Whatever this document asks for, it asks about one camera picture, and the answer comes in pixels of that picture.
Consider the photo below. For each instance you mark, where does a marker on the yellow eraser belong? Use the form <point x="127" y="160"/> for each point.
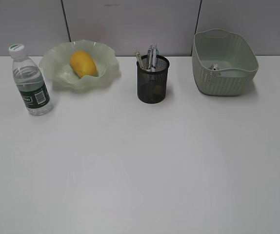
<point x="158" y="90"/>

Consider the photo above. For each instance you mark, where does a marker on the clear water bottle green label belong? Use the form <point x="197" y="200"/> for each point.
<point x="29" y="81"/>

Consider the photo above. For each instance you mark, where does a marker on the blue grey pen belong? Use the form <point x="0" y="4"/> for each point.
<point x="154" y="58"/>

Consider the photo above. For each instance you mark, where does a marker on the pale green wavy plate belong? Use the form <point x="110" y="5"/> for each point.
<point x="56" y="68"/>

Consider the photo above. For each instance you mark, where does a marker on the black mesh pen holder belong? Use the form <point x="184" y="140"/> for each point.
<point x="147" y="80"/>

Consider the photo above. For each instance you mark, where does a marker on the cream white pen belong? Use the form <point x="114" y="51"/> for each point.
<point x="139" y="60"/>

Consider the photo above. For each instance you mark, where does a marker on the green plastic woven basket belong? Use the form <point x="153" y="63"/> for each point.
<point x="235" y="58"/>

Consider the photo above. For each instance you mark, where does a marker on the grey white pen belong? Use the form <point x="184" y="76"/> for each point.
<point x="149" y="58"/>

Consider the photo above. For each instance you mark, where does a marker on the yellow mango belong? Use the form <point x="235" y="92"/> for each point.
<point x="82" y="64"/>

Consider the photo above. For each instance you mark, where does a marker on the white waste paper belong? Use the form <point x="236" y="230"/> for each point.
<point x="214" y="67"/>

